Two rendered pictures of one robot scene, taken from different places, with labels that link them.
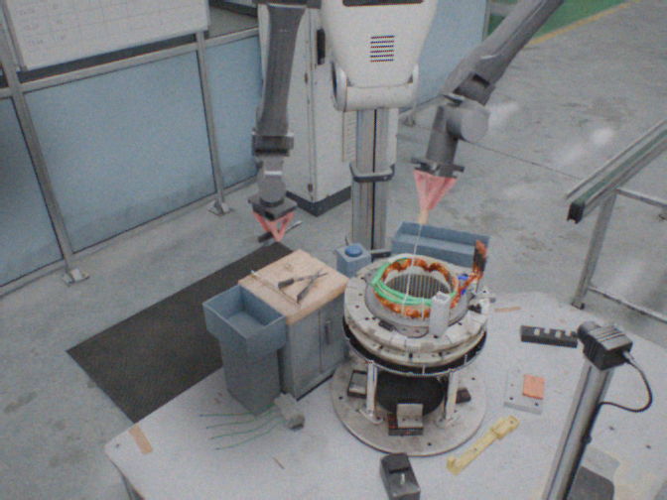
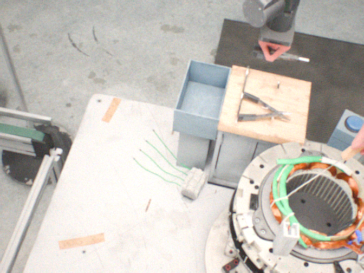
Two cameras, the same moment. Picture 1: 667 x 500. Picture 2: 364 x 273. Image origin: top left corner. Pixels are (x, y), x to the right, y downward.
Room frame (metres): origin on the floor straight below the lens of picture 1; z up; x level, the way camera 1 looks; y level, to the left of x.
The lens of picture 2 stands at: (0.52, -0.38, 1.99)
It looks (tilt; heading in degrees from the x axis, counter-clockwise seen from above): 55 degrees down; 51
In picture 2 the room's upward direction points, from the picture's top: 6 degrees clockwise
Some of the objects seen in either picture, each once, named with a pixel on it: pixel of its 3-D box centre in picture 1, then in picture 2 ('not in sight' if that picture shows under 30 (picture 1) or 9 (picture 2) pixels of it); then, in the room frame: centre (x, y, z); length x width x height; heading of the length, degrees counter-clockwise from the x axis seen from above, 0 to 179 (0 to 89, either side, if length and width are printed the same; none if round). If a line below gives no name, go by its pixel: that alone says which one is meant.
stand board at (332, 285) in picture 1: (295, 284); (265, 105); (1.14, 0.09, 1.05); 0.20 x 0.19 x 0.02; 133
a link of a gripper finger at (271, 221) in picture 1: (274, 220); (274, 41); (1.15, 0.13, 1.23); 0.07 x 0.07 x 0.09; 44
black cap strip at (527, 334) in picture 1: (548, 336); not in sight; (1.23, -0.60, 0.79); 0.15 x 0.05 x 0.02; 79
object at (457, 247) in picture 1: (437, 280); not in sight; (1.32, -0.29, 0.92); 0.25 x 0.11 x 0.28; 70
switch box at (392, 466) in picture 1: (399, 478); not in sight; (0.77, -0.14, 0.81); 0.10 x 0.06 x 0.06; 13
